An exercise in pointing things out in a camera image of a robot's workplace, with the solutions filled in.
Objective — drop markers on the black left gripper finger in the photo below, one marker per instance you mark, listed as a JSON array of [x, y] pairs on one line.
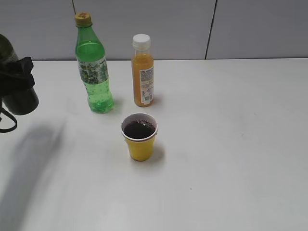
[[16, 76]]

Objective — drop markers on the yellow paper cup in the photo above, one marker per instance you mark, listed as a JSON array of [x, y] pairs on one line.
[[139, 131]]

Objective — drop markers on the dark red wine bottle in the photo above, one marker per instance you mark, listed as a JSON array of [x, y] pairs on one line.
[[22, 102]]

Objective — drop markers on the orange juice bottle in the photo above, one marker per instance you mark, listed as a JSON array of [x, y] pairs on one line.
[[142, 71]]

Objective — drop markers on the green plastic soda bottle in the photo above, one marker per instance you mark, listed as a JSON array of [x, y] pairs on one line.
[[92, 65]]

